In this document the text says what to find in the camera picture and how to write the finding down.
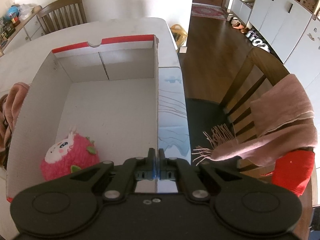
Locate pink strawberry plush toy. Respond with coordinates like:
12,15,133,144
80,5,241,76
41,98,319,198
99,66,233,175
40,131,100,181

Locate red cardboard box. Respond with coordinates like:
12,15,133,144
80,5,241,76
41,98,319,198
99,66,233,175
6,35,158,199

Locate pink fleece garment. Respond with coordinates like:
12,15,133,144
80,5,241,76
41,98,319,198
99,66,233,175
1,82,29,170

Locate wooden chair near box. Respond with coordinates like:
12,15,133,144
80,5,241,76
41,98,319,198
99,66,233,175
186,47,316,205

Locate red cloth on chair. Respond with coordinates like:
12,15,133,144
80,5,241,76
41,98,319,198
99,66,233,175
271,150,315,197

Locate pink scarf on chair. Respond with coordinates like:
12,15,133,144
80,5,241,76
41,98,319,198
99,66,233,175
193,74,318,166

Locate yellow bag on floor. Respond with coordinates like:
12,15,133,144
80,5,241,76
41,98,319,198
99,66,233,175
170,24,188,52

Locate white sneakers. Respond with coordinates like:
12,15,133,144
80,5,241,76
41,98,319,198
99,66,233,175
245,30,270,52

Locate orange slippers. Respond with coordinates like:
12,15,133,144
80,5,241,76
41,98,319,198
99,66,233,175
229,16,250,34

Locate red patterned rug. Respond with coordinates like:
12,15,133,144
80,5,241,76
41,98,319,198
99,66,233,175
191,3,227,21

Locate wooden chair far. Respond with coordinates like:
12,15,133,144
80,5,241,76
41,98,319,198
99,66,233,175
37,0,87,34

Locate wooden sideboard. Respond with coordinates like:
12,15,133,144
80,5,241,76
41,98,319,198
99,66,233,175
1,5,46,56

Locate blue round helmet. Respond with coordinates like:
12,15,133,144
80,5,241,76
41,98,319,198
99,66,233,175
5,5,20,18

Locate white wall cabinet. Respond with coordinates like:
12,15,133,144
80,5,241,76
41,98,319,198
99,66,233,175
229,0,320,86

